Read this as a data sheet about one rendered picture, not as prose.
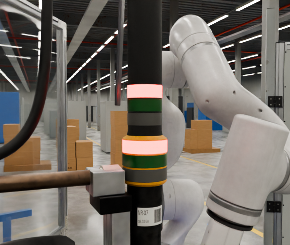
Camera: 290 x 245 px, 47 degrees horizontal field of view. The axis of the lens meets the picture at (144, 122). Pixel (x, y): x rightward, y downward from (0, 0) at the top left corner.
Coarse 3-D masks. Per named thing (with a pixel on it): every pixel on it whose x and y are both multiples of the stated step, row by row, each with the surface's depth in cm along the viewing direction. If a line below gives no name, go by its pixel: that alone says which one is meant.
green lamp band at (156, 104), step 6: (132, 102) 31; (138, 102) 31; (144, 102) 31; (150, 102) 31; (156, 102) 31; (132, 108) 31; (138, 108) 31; (144, 108) 31; (150, 108) 31; (156, 108) 31
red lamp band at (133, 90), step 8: (128, 88) 31; (136, 88) 31; (144, 88) 30; (152, 88) 31; (160, 88) 31; (128, 96) 32; (136, 96) 31; (144, 96) 31; (152, 96) 31; (160, 96) 31
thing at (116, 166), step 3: (102, 165) 31; (105, 165) 31; (108, 165) 31; (111, 165) 31; (114, 165) 31; (117, 165) 31; (99, 168) 31; (102, 168) 30; (105, 168) 30; (108, 168) 30; (111, 168) 30; (114, 168) 31; (117, 168) 31; (120, 168) 31
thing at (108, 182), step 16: (96, 176) 29; (112, 176) 30; (96, 192) 29; (112, 192) 30; (96, 208) 30; (112, 208) 29; (128, 208) 30; (112, 224) 30; (128, 224) 30; (112, 240) 30; (128, 240) 30
